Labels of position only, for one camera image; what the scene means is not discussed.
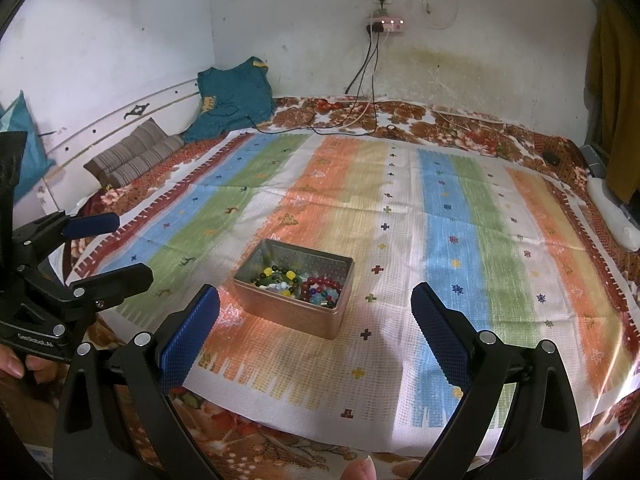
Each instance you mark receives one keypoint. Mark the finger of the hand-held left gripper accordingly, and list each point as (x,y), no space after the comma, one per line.
(117,280)
(92,225)

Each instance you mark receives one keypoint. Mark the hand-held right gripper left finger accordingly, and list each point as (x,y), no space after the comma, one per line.
(192,330)

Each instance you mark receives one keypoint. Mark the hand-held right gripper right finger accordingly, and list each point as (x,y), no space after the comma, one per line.
(442,335)

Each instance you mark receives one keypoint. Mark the gold metal tin box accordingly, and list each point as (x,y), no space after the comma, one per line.
(300,320)

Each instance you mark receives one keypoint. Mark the person's left hand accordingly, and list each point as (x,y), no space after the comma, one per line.
(15,365)

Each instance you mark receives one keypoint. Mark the person's right hand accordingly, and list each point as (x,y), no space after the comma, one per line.
(360,470)

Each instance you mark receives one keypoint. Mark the brown striped pillow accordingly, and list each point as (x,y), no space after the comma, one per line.
(135,155)

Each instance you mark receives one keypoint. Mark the white bed headboard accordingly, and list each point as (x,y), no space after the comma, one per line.
(100,120)

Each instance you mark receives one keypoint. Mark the teal pillow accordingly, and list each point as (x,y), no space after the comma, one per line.
(22,140)

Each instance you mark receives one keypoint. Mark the striped printed mat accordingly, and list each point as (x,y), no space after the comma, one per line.
(450,210)

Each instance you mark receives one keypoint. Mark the teal knitted garment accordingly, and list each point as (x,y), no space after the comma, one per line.
(235,95)

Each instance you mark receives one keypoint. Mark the small black object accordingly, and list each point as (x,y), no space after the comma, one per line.
(552,157)

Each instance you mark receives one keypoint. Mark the white bolster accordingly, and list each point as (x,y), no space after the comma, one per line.
(615,215)

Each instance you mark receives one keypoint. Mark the striped colourful cloth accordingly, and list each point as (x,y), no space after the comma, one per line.
(450,120)

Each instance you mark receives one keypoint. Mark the grey box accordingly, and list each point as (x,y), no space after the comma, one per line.
(592,157)

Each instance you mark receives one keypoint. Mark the yellow hanging cloth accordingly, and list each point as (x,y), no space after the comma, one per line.
(615,110)

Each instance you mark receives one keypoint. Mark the pink power strip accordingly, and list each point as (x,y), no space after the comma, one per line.
(387,24)

